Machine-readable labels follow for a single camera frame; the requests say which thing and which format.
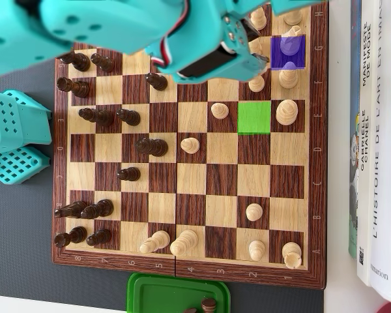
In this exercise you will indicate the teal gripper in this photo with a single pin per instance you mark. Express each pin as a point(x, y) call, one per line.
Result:
point(232, 64)

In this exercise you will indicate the light wooden chess knight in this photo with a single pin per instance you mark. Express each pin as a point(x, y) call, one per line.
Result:
point(294, 31)

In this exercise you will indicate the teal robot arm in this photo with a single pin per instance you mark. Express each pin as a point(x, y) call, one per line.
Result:
point(101, 23)

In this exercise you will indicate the teal perforated robot base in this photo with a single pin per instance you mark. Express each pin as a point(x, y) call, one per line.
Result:
point(16, 130)

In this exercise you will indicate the light wooden chess rook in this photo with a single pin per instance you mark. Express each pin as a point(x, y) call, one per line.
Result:
point(292, 19)
point(292, 255)

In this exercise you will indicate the dark wooden chess pawn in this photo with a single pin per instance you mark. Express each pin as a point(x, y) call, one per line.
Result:
point(98, 237)
point(128, 174)
point(128, 116)
point(102, 62)
point(156, 81)

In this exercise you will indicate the dark wooden chess queen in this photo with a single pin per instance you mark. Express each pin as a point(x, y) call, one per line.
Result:
point(151, 146)

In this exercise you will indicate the dark wooden chess king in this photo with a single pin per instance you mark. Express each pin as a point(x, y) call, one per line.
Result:
point(96, 116)

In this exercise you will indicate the dark wooden chess bishop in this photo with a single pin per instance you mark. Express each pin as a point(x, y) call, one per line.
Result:
point(70, 209)
point(78, 62)

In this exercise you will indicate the dark wooden chess rook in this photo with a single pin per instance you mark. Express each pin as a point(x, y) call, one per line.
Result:
point(70, 237)
point(73, 86)

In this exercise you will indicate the light wooden chess queen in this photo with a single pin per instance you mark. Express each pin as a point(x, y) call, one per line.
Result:
point(184, 243)

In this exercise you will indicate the dark captured chess piece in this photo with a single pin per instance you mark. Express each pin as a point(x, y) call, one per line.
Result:
point(208, 304)

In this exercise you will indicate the white Gabrielle Chanel book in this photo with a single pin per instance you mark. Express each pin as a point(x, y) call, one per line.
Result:
point(365, 130)

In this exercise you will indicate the illustrated thin comic book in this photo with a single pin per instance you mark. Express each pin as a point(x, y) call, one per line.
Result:
point(353, 163)

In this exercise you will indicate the wooden chessboard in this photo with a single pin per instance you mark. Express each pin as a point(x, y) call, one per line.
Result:
point(221, 182)

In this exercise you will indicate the white art history book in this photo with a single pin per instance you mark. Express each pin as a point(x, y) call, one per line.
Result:
point(382, 163)

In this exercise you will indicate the green plastic tray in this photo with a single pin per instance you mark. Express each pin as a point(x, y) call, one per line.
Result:
point(169, 293)

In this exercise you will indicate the pink round object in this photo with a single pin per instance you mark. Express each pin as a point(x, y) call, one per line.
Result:
point(389, 308)

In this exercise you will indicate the dark grey mat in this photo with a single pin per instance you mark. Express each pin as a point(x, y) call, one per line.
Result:
point(19, 228)

